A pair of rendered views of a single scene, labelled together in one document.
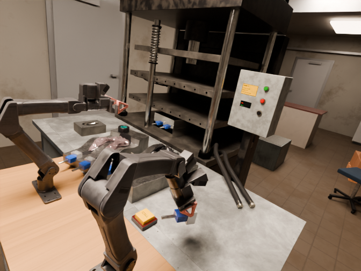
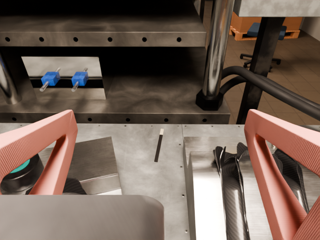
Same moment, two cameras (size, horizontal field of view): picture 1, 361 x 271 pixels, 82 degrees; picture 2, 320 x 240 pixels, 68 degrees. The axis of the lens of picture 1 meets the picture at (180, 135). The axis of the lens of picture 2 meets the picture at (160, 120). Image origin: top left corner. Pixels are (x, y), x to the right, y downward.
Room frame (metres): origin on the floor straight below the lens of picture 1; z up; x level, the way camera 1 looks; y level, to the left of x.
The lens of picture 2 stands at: (1.02, 0.40, 1.28)
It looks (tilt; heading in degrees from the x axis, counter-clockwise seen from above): 37 degrees down; 321
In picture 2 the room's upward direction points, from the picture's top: straight up
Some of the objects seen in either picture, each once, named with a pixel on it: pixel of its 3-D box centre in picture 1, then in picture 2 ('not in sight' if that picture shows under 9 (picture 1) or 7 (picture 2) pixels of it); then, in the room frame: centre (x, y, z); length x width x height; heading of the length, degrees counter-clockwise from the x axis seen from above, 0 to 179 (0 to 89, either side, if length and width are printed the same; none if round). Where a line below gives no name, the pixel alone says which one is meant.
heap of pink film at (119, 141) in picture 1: (111, 142); not in sight; (1.23, 0.44, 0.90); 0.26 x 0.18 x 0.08; 157
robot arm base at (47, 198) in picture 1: (45, 183); not in sight; (0.79, 0.58, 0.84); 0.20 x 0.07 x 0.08; 51
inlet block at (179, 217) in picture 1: (178, 215); not in sight; (0.63, -0.04, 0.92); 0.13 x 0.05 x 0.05; 115
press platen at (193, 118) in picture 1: (187, 106); (75, 12); (2.17, -0.03, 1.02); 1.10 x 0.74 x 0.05; 50
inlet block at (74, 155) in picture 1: (69, 159); not in sight; (1.00, 0.59, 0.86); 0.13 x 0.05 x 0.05; 157
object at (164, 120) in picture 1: (180, 122); (84, 53); (2.03, 0.02, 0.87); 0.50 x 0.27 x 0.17; 140
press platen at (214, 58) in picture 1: (196, 56); not in sight; (2.17, -0.03, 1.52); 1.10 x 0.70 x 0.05; 50
